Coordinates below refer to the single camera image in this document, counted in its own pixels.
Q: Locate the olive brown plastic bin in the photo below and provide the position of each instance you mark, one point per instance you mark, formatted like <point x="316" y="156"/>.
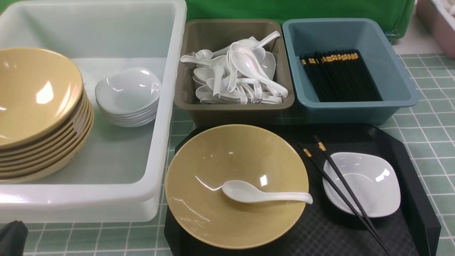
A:
<point x="214" y="35"/>

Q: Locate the blue plastic bin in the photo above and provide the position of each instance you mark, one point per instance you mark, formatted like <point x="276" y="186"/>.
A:
<point x="306" y="36"/>

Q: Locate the large white plastic bin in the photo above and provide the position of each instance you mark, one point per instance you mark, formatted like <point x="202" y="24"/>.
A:
<point x="116" y="177"/>

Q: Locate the green fabric backdrop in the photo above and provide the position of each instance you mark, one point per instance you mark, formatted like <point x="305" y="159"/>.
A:
<point x="393" y="16"/>

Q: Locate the green checked tablecloth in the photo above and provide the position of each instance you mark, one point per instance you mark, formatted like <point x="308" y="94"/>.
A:
<point x="426" y="129"/>

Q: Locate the stack of yellow bowls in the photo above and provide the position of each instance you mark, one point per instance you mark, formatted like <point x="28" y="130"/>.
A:
<point x="46" y="115"/>

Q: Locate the stack of white dishes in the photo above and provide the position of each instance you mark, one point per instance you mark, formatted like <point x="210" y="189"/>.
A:
<point x="129" y="98"/>

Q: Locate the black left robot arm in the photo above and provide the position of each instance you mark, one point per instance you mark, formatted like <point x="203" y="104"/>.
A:
<point x="13" y="238"/>

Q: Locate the white square sauce dish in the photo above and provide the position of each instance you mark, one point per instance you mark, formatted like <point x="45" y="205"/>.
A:
<point x="373" y="181"/>

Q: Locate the pile of white spoons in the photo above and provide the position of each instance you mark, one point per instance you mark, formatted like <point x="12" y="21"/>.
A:
<point x="241" y="73"/>

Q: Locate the white ceramic soup spoon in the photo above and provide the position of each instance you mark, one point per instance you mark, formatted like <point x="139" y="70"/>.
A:
<point x="245" y="192"/>

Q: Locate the black plastic serving tray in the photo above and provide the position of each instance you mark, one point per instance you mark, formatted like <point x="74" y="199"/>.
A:
<point x="323" y="229"/>

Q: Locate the black chopstick gold band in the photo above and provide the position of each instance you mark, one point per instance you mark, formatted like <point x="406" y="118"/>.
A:
<point x="337" y="171"/>
<point x="334" y="188"/>

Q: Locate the bundle of black chopsticks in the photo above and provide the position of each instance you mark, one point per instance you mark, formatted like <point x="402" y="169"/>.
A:
<point x="340" y="76"/>

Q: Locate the yellow noodle bowl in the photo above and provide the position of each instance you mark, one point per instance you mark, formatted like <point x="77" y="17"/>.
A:
<point x="235" y="152"/>

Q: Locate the pink bin corner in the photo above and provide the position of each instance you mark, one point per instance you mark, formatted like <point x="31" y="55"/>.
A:
<point x="437" y="16"/>

